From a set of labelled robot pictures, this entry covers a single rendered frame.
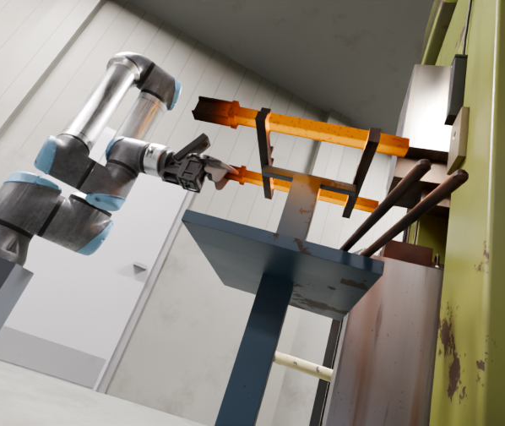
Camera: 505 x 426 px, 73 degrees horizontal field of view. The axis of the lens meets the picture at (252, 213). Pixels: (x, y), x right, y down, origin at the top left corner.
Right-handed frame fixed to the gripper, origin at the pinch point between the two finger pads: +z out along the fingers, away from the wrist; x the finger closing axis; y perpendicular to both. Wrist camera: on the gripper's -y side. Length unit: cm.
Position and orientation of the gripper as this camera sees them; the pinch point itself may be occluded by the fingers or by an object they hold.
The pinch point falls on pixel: (236, 172)
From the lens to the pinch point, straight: 93.4
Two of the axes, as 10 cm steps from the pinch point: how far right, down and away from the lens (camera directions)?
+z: 9.5, 2.5, -2.0
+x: -0.8, -4.4, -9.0
